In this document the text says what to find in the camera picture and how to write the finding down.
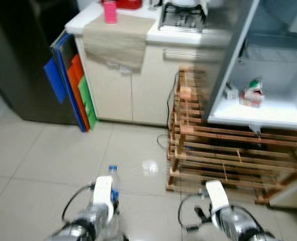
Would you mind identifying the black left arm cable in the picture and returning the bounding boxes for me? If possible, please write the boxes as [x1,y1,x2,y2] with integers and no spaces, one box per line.
[62,184,94,222]

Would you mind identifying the thin black power cord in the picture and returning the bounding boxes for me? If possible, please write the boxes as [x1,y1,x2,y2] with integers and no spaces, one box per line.
[157,70,181,151]

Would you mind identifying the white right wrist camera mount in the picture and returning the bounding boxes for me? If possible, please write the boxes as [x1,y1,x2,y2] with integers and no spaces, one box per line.
[205,180,231,215]

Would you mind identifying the beige hanging cloth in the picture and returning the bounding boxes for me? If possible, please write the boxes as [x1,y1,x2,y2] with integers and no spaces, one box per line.
[82,14,157,71]

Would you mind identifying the white red green carton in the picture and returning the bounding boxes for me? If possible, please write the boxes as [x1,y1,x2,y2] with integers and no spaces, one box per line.
[240,78,265,108]

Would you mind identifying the small white packet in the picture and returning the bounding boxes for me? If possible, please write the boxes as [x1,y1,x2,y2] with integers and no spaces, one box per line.
[224,83,239,100]

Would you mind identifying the clear water bottle blue cap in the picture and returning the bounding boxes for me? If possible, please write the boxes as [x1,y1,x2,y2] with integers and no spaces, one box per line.
[106,165,122,236]

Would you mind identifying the green cutting board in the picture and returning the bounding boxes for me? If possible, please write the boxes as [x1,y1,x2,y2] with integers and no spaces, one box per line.
[78,75,98,130]

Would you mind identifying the blue cutting board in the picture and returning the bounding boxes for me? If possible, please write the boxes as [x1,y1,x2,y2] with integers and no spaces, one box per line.
[44,57,67,103]

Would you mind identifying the wooden wine rack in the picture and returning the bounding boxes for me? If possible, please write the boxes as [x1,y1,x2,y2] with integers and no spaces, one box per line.
[166,67,297,205]

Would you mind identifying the tall black appliance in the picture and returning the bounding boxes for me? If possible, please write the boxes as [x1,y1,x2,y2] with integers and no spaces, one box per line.
[0,0,83,126]

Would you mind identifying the beige panel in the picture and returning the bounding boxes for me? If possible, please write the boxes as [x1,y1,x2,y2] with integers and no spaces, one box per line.
[268,175,297,209]

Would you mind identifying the white pot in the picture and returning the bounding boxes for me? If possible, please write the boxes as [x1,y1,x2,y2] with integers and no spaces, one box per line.
[168,0,202,8]

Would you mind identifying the blue framed dark board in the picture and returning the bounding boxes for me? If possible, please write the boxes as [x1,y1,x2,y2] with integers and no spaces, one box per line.
[51,31,86,132]

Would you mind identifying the red container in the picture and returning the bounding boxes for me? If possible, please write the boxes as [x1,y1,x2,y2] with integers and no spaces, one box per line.
[116,0,143,11]

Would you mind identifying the orange cutting board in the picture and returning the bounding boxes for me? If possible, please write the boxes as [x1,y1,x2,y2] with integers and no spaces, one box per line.
[67,54,91,132]

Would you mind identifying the pink container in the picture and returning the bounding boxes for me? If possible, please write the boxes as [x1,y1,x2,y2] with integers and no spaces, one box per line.
[103,0,118,24]

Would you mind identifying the white kitchen countertop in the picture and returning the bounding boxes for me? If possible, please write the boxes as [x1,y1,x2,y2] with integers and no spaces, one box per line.
[65,0,232,47]

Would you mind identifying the long metal drawer handle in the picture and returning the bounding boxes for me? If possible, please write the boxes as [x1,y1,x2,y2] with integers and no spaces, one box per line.
[163,48,224,59]

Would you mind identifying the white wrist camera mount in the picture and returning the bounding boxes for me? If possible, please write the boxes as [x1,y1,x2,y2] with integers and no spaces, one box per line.
[205,180,231,215]
[92,175,114,224]

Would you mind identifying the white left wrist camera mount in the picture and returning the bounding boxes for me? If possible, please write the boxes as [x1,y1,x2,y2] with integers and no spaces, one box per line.
[92,175,114,224]

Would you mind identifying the cream kitchen base cabinet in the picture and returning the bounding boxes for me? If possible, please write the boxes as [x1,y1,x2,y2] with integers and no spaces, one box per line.
[75,34,229,126]

